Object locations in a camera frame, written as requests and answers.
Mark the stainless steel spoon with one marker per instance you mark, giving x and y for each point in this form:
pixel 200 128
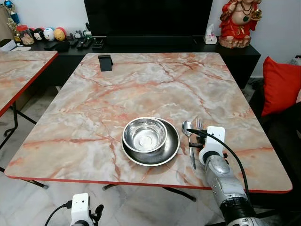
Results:
pixel 186 127

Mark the stainless steel bowl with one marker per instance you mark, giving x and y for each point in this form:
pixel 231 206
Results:
pixel 144 136

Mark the stainless steel fork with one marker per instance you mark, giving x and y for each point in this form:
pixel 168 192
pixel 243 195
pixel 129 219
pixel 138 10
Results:
pixel 199 123

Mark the black phone stand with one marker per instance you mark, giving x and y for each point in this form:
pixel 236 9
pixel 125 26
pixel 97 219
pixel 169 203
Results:
pixel 105 63

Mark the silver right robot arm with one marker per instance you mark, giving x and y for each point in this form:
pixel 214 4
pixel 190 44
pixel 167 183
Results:
pixel 225 181

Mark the black flat television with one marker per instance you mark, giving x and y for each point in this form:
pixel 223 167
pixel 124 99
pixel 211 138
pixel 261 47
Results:
pixel 146 18

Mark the small green white figurine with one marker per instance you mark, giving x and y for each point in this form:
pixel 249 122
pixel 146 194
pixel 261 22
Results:
pixel 88 34

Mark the pale pink cushion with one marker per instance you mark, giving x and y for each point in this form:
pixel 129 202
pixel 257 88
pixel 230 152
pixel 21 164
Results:
pixel 298 95

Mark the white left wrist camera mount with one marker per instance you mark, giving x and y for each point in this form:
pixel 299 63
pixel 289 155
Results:
pixel 80 207

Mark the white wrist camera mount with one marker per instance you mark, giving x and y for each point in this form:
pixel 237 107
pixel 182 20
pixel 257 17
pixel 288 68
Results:
pixel 80 207
pixel 215 139

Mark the flat black case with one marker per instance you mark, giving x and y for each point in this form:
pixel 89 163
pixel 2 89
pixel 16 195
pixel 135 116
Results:
pixel 50 46

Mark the yellow orange round toy head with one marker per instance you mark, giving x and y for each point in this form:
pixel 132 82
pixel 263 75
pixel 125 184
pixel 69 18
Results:
pixel 60 34

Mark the gold trophy ornament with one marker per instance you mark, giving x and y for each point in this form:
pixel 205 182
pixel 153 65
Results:
pixel 11 19

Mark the red lidded glass jar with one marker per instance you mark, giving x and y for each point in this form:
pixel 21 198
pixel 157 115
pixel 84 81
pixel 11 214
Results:
pixel 25 36

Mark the white wall socket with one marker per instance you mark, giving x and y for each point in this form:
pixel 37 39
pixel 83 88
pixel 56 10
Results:
pixel 294 60

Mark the flat white box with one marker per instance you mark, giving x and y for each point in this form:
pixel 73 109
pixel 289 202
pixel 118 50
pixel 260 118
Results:
pixel 21 48

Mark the red cushion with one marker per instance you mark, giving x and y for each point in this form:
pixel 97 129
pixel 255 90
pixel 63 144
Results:
pixel 281 84

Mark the stainless steel plate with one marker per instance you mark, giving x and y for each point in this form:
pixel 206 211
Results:
pixel 170 148

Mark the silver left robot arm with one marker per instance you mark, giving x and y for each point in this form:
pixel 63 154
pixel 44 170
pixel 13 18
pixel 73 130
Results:
pixel 82 224

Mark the marble pattern folding table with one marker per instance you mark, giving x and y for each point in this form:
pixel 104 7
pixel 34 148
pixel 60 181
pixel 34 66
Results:
pixel 141 89

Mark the black remote control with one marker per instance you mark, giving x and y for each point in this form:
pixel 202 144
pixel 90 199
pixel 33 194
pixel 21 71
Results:
pixel 74 43
pixel 89 43
pixel 81 44

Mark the white tissue pack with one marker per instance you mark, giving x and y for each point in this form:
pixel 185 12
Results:
pixel 210 36

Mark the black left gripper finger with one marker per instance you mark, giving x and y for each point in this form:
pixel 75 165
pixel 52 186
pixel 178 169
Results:
pixel 99 210

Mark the black round toy head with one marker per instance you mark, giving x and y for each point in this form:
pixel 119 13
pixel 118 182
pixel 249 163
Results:
pixel 37 35

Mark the marble pattern side table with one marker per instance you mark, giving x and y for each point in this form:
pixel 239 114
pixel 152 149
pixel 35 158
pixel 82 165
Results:
pixel 21 68

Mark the white blue round toy head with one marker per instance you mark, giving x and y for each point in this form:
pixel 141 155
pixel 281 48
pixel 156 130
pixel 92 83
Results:
pixel 49 34

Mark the black angled desk stand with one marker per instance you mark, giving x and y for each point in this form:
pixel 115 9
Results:
pixel 99 44

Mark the small grey figurine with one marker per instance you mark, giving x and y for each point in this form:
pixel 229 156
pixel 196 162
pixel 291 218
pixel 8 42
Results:
pixel 78 35

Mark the red laughing buddha statue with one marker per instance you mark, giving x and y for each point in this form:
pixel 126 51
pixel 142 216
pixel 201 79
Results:
pixel 239 23

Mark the black television console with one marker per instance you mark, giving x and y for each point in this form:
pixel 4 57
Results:
pixel 150 45

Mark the dark sofa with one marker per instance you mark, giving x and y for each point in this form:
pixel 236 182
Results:
pixel 284 146

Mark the black rounded pouch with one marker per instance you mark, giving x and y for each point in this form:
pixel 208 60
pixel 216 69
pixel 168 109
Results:
pixel 63 47

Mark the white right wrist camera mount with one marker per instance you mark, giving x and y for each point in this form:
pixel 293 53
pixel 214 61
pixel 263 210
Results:
pixel 215 139

